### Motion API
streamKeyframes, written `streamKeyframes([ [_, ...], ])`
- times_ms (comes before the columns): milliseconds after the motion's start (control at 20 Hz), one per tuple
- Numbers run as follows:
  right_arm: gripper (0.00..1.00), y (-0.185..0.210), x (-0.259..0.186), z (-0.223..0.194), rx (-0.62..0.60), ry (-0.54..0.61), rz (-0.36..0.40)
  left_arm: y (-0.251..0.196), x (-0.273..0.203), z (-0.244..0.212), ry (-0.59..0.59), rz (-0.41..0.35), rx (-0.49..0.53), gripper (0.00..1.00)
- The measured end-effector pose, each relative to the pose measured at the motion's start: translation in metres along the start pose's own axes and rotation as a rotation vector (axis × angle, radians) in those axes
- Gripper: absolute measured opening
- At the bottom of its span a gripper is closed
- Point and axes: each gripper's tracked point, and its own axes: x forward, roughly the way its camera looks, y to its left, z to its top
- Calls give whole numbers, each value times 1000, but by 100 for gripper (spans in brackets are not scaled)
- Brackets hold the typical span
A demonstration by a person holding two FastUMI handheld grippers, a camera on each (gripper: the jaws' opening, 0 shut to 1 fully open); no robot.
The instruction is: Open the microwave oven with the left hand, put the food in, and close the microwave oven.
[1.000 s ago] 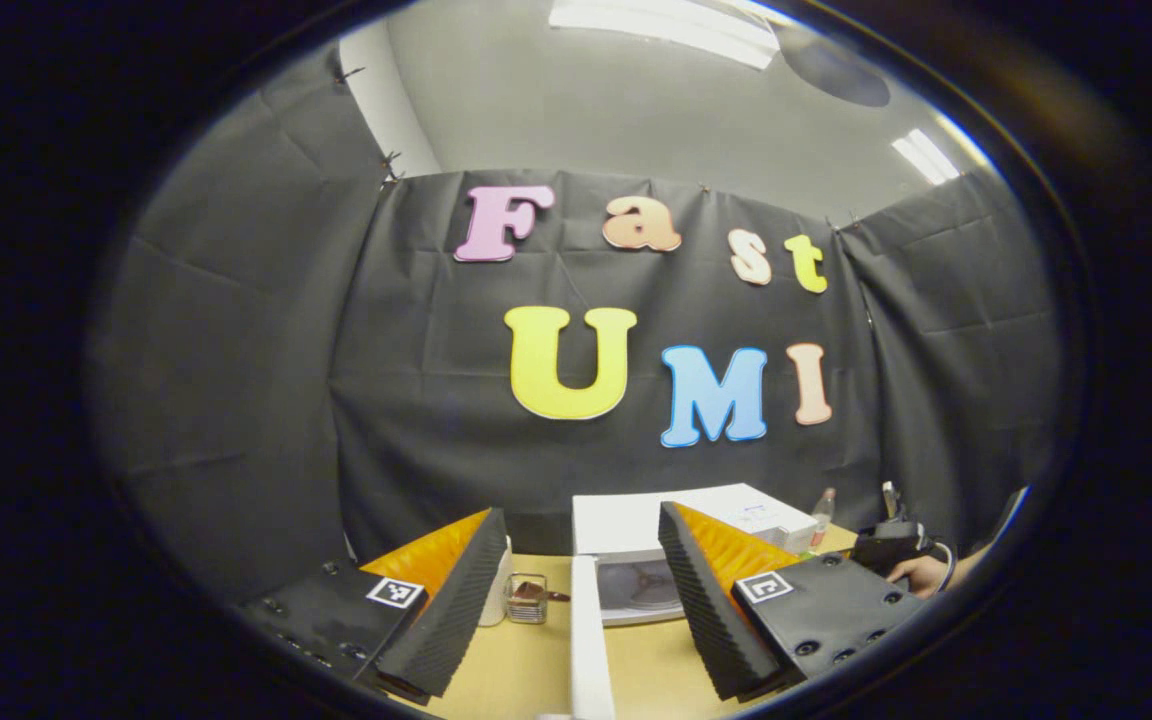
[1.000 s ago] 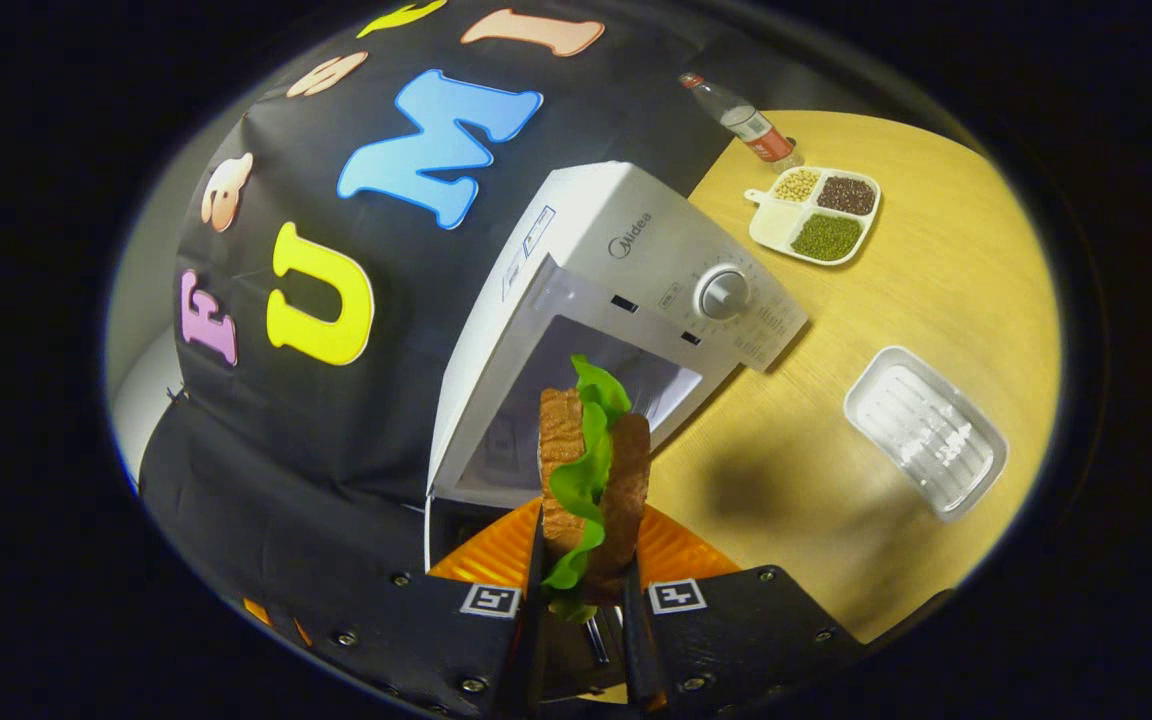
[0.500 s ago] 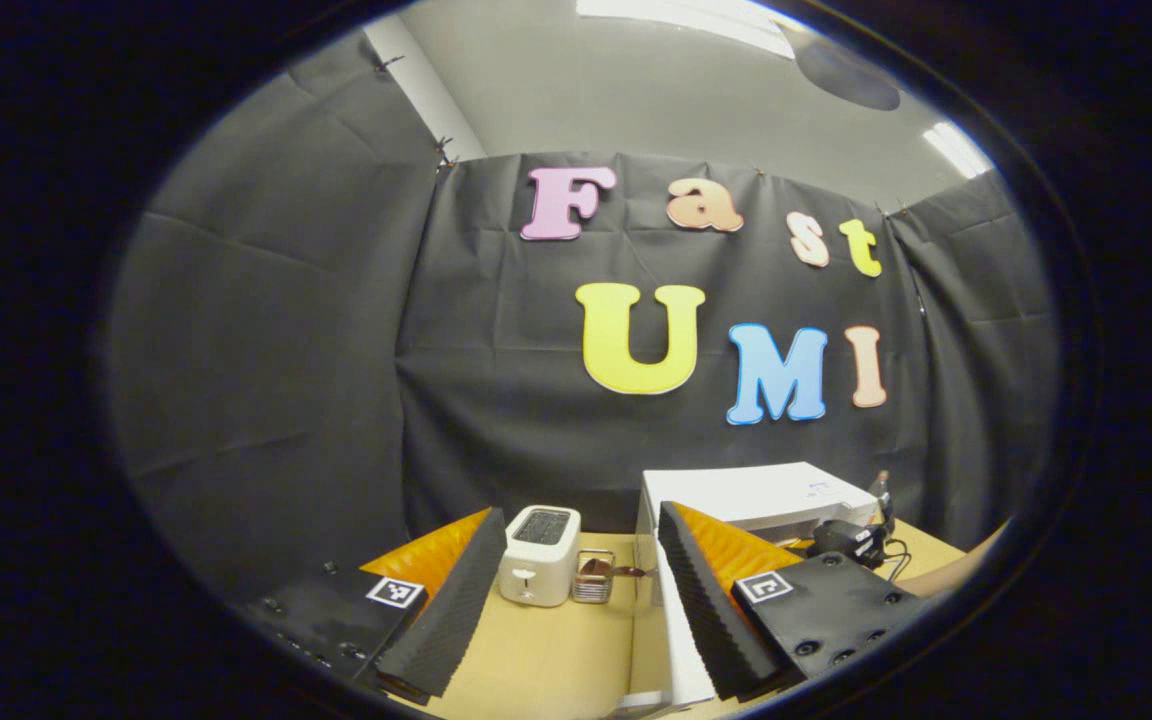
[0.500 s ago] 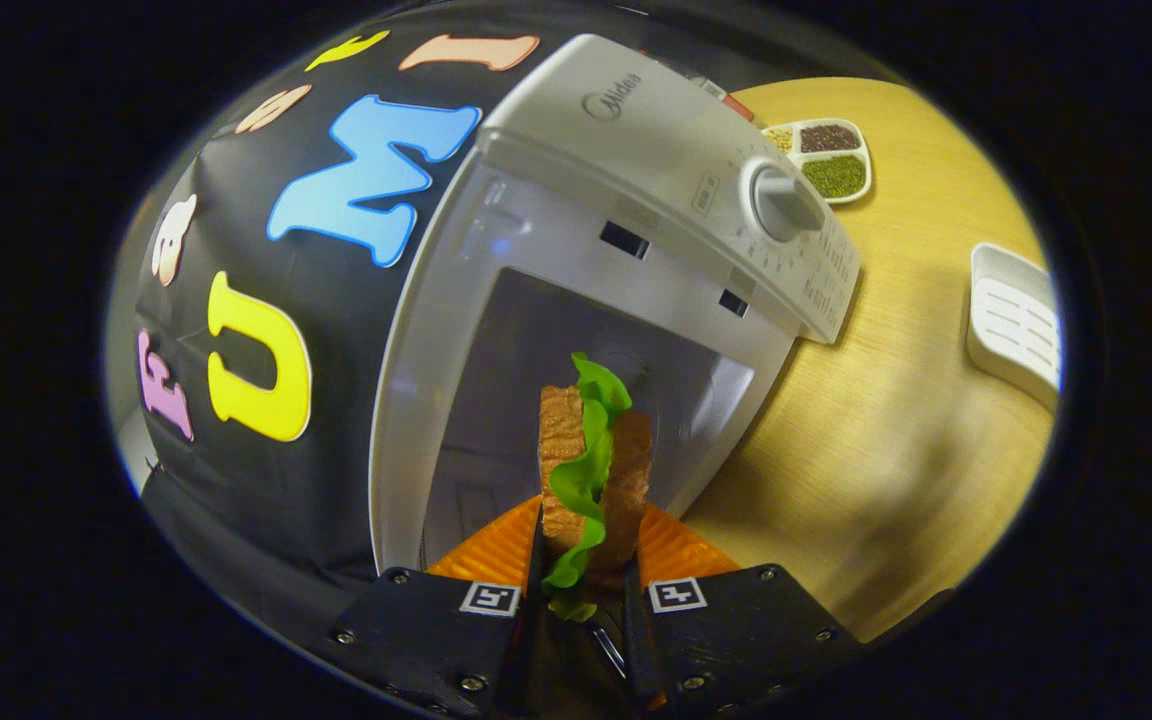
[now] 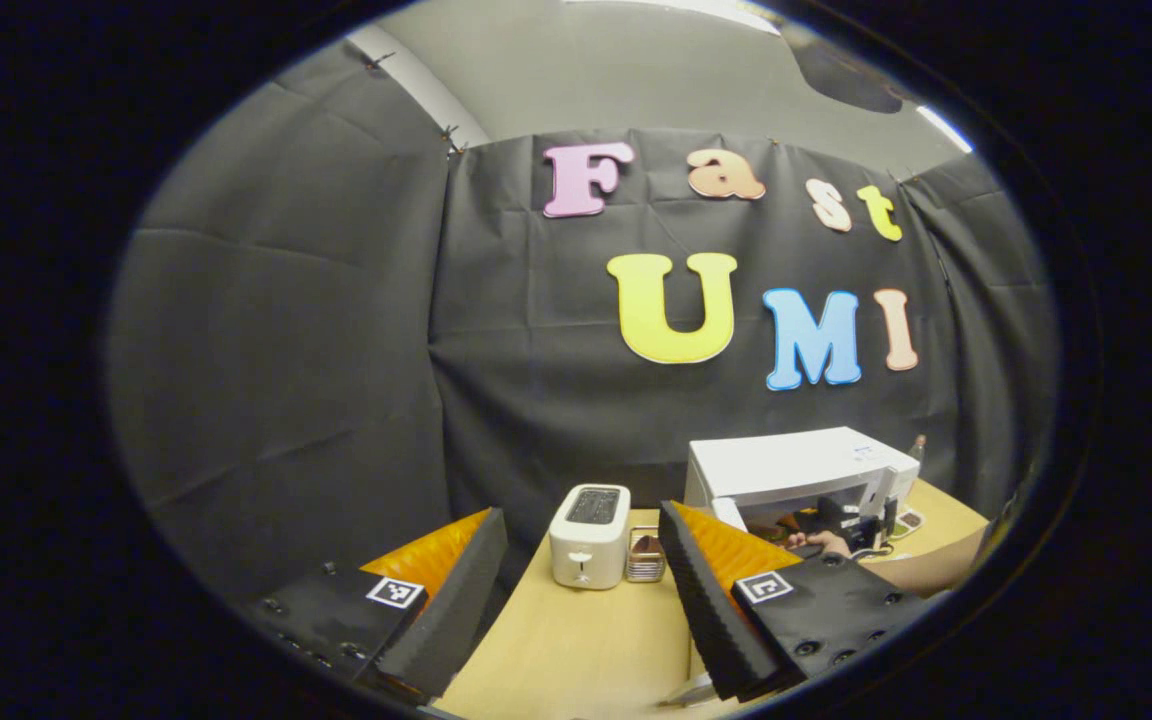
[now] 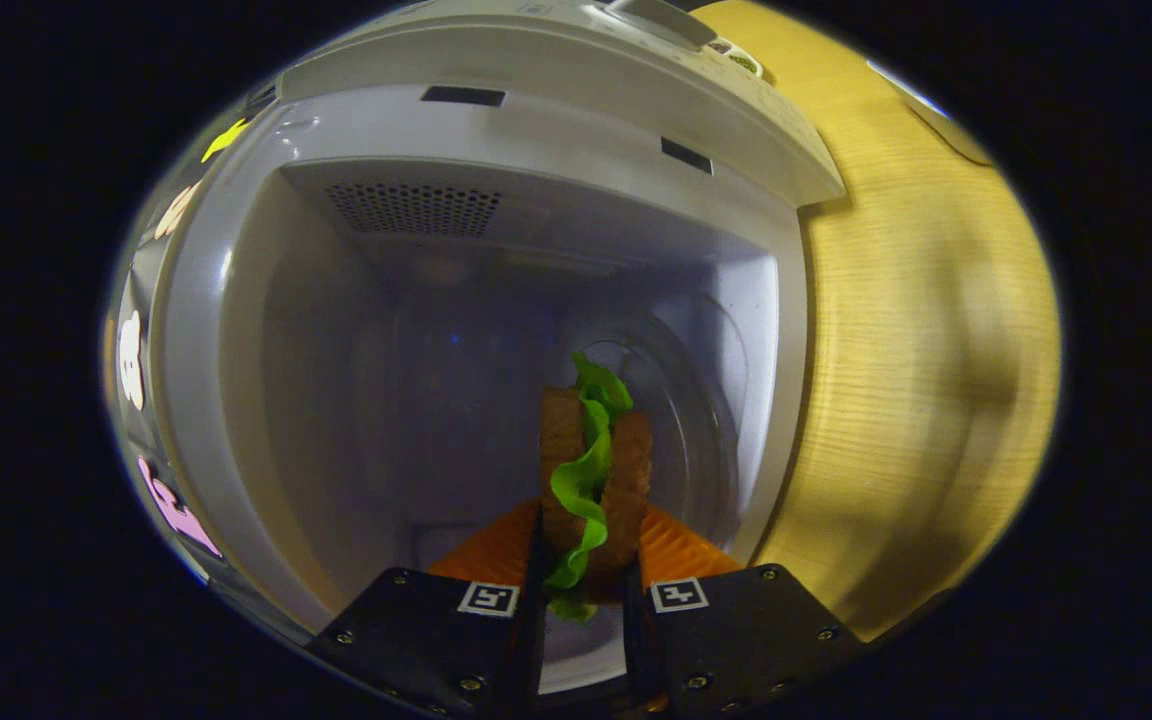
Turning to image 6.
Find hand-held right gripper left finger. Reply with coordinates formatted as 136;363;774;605
306;498;549;717

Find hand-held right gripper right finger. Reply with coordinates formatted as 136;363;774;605
621;503;872;717

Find sandwich with lettuce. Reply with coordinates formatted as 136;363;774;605
536;352;655;623

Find white microwave oven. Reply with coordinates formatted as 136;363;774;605
149;0;847;701

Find glass turntable plate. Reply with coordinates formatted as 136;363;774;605
561;300;749;561

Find white divided plate with beans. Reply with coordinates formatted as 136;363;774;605
706;35;767;81

